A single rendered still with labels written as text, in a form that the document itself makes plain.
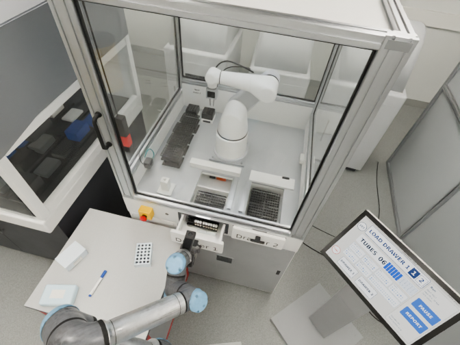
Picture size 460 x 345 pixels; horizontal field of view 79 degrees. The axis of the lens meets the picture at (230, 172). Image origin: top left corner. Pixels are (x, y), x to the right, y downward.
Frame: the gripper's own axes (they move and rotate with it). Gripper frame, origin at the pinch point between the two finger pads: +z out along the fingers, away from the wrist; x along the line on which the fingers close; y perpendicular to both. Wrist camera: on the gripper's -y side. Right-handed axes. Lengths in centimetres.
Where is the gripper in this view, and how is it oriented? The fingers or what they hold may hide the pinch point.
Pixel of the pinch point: (194, 246)
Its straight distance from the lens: 149.7
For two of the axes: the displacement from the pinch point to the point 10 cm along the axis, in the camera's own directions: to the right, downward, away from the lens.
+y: -2.2, 9.7, -0.9
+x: 9.7, 2.1, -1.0
